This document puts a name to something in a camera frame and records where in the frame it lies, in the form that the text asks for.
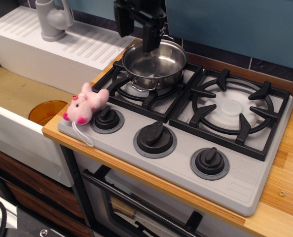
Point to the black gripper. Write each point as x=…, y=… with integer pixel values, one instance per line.
x=128, y=11

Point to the black left burner grate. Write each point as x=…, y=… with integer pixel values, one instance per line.
x=156, y=104

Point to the white toy sink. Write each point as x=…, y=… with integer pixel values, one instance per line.
x=34, y=71

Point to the white oven door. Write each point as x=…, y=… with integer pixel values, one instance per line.
x=133, y=209

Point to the orange plastic plate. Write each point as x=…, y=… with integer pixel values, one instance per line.
x=44, y=112

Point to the stainless steel pan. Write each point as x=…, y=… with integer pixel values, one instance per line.
x=158, y=69

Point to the wooden drawer front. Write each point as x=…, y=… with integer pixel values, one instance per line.
x=42, y=197

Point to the black left stove knob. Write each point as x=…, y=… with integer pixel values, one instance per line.
x=107, y=121

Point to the black burner grate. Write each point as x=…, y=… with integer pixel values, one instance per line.
x=156, y=104
x=242, y=115

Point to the grey toy stove top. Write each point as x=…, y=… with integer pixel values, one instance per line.
x=239, y=190

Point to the grey toy faucet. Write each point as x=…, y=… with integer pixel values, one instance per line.
x=53, y=21

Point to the black right stove knob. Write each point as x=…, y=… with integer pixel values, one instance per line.
x=209, y=164

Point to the pink stuffed pig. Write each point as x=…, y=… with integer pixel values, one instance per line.
x=82, y=108

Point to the black right burner grate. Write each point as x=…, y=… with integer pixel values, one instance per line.
x=242, y=115

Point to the black middle stove knob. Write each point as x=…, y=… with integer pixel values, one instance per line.
x=155, y=141

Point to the black stove knob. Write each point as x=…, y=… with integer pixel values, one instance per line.
x=209, y=164
x=155, y=141
x=107, y=121

